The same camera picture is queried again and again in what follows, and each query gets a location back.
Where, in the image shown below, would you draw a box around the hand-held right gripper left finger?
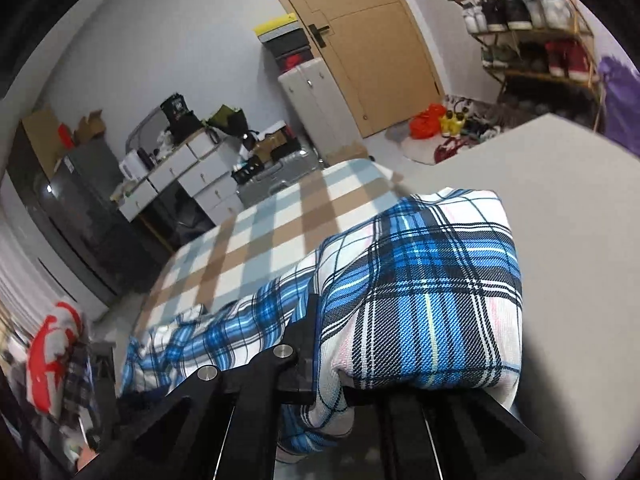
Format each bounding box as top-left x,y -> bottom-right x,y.
75,294 -> 323,480

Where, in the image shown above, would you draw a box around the dark grey refrigerator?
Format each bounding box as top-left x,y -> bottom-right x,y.
10,135 -> 171,306

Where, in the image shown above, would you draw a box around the small open cardboard box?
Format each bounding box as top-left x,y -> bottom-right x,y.
75,110 -> 108,143

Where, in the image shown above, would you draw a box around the wooden shoe rack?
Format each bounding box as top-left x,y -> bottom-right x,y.
442,0 -> 606,131

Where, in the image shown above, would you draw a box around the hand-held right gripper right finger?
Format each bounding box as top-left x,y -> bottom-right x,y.
345,387 -> 566,480

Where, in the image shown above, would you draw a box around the black plastic basket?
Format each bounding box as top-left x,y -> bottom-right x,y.
232,157 -> 266,183

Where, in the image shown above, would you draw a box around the silver suitcase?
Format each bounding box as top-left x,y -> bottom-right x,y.
235,147 -> 326,208

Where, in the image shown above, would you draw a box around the orange bag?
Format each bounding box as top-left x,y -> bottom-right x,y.
407,102 -> 446,138

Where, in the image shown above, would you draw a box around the brown white checkered bed sheet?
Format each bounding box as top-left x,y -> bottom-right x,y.
132,157 -> 406,341

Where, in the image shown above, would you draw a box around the pair of yellow shoes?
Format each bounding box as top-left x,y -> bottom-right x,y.
439,110 -> 468,136

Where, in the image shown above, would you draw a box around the white desk with drawers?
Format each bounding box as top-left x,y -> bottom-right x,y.
117,127 -> 246,226

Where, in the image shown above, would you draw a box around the white round rug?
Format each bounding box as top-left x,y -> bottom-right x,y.
387,125 -> 451,166

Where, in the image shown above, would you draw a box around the heap of shoes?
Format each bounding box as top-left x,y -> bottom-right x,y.
450,95 -> 536,146

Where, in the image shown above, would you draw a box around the black box with red print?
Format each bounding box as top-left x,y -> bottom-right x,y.
276,46 -> 316,73

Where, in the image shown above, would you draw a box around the green black bag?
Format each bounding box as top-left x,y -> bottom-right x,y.
202,105 -> 248,136

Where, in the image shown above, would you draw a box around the brown black box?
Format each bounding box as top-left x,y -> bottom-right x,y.
252,130 -> 301,161

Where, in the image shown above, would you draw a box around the red white cloth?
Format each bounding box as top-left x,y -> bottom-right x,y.
27,302 -> 86,416

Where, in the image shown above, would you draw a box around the rows of shoes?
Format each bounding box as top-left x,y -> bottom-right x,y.
444,0 -> 601,121

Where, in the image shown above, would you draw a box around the purple garment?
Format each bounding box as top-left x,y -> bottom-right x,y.
597,55 -> 640,156

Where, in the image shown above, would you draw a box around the large cardboard box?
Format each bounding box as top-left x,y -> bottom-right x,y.
20,107 -> 68,171

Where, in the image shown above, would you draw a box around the grey plaid cloth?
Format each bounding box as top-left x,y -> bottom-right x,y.
60,342 -> 96,411

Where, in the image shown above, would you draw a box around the white cabinet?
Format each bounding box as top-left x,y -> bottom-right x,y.
277,57 -> 346,166

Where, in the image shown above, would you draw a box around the wooden door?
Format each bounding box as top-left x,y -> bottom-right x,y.
252,0 -> 446,138

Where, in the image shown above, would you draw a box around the flat cardboard box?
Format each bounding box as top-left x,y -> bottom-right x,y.
325,142 -> 368,166

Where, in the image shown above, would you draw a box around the grey bed headboard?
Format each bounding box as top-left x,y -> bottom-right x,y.
400,112 -> 640,480

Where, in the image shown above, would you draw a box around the blue plaid shirt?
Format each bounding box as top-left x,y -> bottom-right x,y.
120,187 -> 523,461

